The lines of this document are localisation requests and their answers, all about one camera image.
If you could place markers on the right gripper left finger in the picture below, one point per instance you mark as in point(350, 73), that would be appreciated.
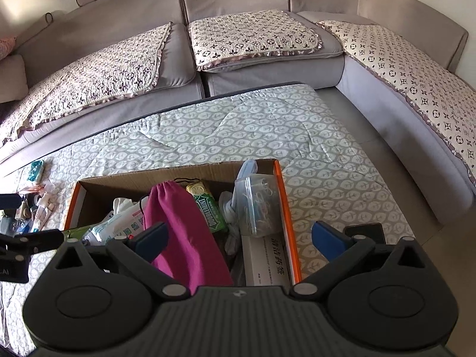
point(135, 257)

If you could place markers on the blue tissue pack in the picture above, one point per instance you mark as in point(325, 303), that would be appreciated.
point(36, 171)

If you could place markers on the clear plastic container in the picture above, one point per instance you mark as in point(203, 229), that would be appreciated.
point(256, 201)

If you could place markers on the leaf patterned table quilt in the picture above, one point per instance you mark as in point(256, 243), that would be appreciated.
point(326, 173)

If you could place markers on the green gum pack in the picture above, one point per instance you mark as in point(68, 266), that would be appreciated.
point(207, 205)

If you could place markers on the grey sofa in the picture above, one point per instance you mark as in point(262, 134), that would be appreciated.
point(58, 39)

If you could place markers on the white spray bottle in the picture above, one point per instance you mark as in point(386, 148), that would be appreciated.
point(45, 207)

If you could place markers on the white cleaning swab box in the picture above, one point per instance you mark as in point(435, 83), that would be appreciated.
point(265, 261)

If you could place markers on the orange cardboard box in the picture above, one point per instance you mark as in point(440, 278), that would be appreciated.
point(92, 199)

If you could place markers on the white wet wipes pack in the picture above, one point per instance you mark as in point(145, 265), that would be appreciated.
point(126, 219)

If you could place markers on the magenta fabric pouch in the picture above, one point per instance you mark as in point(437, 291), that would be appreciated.
point(192, 256)

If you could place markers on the patterned sofa cushion cover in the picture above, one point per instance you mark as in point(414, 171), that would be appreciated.
point(120, 71)

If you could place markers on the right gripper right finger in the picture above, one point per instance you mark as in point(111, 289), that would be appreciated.
point(335, 247)

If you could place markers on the pink floral pillow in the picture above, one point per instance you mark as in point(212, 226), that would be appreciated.
point(7, 45)

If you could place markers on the grey throw pillow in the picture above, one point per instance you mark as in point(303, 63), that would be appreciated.
point(13, 85)

